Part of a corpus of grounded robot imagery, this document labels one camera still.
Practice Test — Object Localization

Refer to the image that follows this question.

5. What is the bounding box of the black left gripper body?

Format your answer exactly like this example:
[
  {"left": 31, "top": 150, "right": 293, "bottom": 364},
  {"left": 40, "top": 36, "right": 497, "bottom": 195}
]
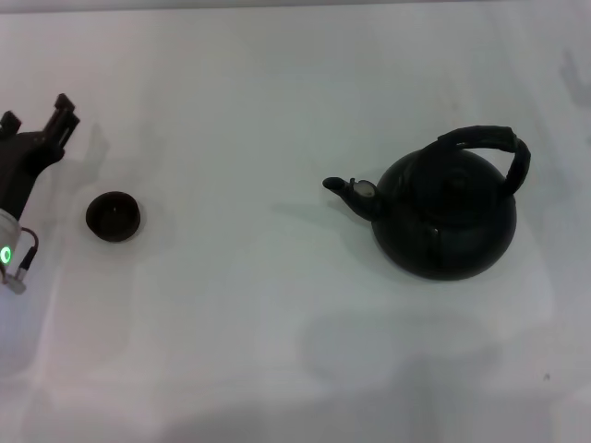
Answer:
[{"left": 0, "top": 128, "right": 65, "bottom": 219}]

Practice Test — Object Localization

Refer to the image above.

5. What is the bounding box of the dark brown teacup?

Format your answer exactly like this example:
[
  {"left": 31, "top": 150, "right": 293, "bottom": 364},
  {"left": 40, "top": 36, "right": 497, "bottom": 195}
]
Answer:
[{"left": 85, "top": 190, "right": 142, "bottom": 242}]

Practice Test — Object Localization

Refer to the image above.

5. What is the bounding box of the black round teapot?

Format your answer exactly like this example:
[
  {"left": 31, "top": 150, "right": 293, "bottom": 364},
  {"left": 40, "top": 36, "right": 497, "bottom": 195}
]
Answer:
[{"left": 321, "top": 125, "right": 532, "bottom": 281}]

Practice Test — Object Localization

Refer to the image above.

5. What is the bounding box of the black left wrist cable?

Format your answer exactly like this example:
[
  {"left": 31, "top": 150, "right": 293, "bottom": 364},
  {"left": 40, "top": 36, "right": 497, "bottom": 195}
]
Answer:
[{"left": 3, "top": 227, "right": 41, "bottom": 294}]

